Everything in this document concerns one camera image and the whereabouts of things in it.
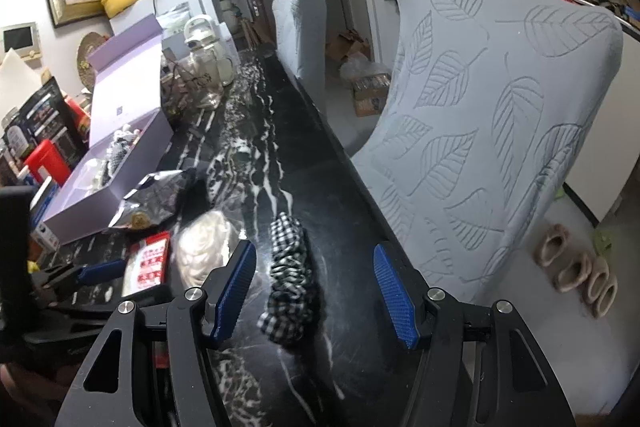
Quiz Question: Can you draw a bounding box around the near light blue chair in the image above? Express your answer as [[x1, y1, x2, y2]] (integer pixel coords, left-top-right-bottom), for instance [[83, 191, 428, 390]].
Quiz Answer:
[[352, 0, 624, 303]]

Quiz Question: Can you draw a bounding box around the red plastic container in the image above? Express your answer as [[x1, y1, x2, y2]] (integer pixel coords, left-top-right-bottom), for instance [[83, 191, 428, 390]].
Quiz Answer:
[[26, 140, 70, 187]]

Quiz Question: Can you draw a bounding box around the white red snack packet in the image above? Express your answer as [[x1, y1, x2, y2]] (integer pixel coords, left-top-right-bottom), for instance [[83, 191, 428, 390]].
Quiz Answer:
[[122, 232, 170, 297]]

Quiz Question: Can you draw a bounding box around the far light blue chair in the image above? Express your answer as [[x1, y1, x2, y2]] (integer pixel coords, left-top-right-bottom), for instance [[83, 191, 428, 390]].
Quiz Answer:
[[272, 0, 326, 114]]

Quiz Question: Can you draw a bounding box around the black snack bag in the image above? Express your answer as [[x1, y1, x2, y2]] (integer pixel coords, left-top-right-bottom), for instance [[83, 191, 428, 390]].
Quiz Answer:
[[3, 77, 88, 170]]

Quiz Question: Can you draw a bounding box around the black white gingham lace cloth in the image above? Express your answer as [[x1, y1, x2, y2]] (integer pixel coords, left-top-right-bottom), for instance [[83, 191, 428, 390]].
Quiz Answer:
[[102, 124, 141, 183]]

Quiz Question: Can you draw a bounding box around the light blue chair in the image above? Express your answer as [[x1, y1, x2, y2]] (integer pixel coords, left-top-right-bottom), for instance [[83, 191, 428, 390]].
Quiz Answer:
[[272, 0, 326, 114], [352, 0, 624, 303]]

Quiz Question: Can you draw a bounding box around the wall intercom panel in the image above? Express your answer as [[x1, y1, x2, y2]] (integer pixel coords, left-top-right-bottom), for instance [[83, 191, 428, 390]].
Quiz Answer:
[[1, 23, 41, 61]]

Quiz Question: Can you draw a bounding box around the glass mug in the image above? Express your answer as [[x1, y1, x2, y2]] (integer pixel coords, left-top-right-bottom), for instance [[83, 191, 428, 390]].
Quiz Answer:
[[178, 54, 224, 109]]

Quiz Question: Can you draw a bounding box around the clear plastic bag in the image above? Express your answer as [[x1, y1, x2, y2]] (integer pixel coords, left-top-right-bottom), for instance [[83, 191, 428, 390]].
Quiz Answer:
[[174, 210, 240, 288]]

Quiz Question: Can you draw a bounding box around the white water bottle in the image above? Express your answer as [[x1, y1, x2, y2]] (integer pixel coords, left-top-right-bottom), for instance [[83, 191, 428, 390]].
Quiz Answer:
[[183, 14, 235, 88]]

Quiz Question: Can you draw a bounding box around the white refrigerator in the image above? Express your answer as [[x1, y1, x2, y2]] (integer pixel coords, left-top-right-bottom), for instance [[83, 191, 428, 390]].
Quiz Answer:
[[110, 0, 224, 35]]

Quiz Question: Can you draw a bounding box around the silver foil bag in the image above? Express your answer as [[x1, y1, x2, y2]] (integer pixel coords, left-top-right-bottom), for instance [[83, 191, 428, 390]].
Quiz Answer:
[[107, 168, 196, 231]]

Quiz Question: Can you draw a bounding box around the lavender gift box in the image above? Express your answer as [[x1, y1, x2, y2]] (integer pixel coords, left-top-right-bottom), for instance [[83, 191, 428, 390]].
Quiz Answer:
[[43, 15, 172, 245]]

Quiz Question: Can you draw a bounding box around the gingham scrunchie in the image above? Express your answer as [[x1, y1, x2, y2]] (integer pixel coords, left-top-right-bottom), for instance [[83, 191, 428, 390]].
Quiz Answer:
[[257, 212, 317, 346]]

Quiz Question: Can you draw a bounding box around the woven round mat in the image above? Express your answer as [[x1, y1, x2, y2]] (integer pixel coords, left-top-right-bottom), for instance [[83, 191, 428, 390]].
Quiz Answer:
[[76, 31, 109, 93]]

